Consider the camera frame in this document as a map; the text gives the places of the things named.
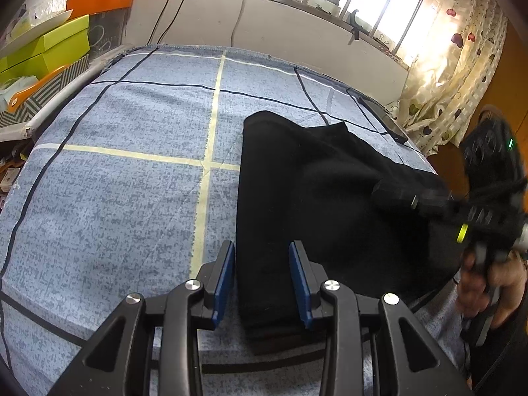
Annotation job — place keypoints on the green cardboard box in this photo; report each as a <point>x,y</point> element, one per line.
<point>62,39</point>

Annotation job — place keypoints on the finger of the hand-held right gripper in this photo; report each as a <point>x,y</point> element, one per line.
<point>412,200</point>

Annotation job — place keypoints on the person's right forearm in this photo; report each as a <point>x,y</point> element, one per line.
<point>507,359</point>

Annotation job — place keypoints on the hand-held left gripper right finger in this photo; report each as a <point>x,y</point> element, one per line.
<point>299,288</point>

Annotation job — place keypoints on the black white striped box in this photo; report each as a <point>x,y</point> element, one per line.
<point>53,86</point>

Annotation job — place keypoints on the white paper box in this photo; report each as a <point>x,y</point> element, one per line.
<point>37,12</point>

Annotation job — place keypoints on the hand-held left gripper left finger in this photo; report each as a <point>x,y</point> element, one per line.
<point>222,288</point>

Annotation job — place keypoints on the blue checked bed sheet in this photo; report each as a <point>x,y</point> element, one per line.
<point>123,214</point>

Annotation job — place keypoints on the black pants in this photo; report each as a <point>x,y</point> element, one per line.
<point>288,194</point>

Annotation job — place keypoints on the heart print curtain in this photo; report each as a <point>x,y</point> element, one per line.
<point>453,70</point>

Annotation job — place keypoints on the white shelf board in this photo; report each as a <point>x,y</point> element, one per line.
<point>53,107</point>

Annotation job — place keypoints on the person's right hand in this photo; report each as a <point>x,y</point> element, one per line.
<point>513,280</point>

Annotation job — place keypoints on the black clip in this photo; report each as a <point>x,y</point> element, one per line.
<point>354,22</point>

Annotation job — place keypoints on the wet wipes pack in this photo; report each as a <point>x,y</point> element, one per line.
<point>16,93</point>

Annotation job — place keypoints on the black power bank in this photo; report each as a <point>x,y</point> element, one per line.
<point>383,119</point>

